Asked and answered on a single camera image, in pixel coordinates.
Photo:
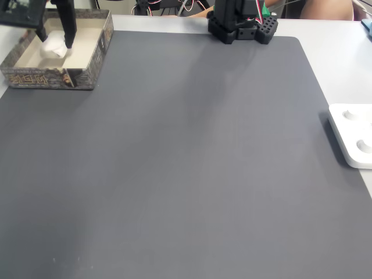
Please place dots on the white block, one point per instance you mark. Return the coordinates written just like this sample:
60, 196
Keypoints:
53, 46

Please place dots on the patterned cardboard box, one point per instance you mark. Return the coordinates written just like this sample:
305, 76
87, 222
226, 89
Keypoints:
58, 78

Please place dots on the dark grey mat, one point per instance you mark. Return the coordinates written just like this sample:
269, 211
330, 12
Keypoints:
174, 160

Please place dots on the green plastic part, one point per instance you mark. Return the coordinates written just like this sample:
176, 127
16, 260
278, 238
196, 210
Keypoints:
266, 11

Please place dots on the light blue object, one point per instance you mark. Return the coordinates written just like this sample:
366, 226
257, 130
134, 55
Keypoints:
367, 27

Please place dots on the white device with round dimples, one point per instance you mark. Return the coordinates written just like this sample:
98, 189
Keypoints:
354, 136

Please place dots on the black camera bracket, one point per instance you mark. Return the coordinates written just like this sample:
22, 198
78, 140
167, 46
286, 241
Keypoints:
20, 19

